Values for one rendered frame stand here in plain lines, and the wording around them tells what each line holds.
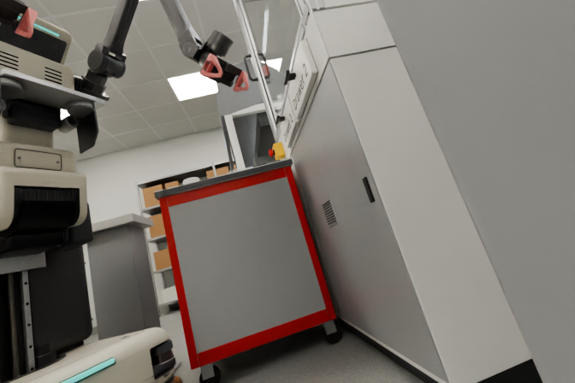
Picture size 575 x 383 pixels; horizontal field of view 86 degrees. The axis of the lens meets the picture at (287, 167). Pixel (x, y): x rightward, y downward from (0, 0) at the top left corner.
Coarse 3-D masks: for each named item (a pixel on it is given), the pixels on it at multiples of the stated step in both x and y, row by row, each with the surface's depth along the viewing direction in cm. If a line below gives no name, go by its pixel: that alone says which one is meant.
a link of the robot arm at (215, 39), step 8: (216, 32) 99; (208, 40) 100; (216, 40) 97; (224, 40) 97; (184, 48) 100; (192, 48) 99; (200, 48) 99; (216, 48) 97; (224, 48) 98; (192, 56) 99; (224, 56) 101
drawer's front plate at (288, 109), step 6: (288, 102) 116; (288, 108) 119; (288, 114) 121; (294, 114) 115; (288, 120) 123; (294, 120) 114; (282, 126) 137; (288, 126) 126; (294, 126) 117; (282, 132) 140; (294, 132) 123; (288, 138) 132; (288, 144) 136
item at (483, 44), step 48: (384, 0) 20; (432, 0) 18; (480, 0) 17; (528, 0) 15; (432, 48) 18; (480, 48) 17; (528, 48) 15; (432, 96) 18; (480, 96) 17; (528, 96) 15; (480, 144) 17; (528, 144) 15; (480, 192) 17; (528, 192) 15; (528, 240) 15; (528, 288) 15; (528, 336) 15
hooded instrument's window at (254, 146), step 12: (240, 120) 216; (252, 120) 217; (264, 120) 218; (240, 132) 213; (252, 132) 214; (264, 132) 215; (228, 144) 244; (240, 144) 211; (252, 144) 212; (264, 144) 213; (252, 156) 209; (264, 156) 210
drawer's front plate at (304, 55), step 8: (304, 40) 87; (304, 48) 86; (304, 56) 87; (296, 64) 96; (312, 64) 85; (296, 72) 98; (304, 72) 90; (312, 72) 84; (296, 80) 100; (304, 80) 92; (312, 80) 88; (296, 88) 102; (304, 88) 94; (296, 96) 104; (304, 96) 96; (304, 104) 101; (296, 112) 109
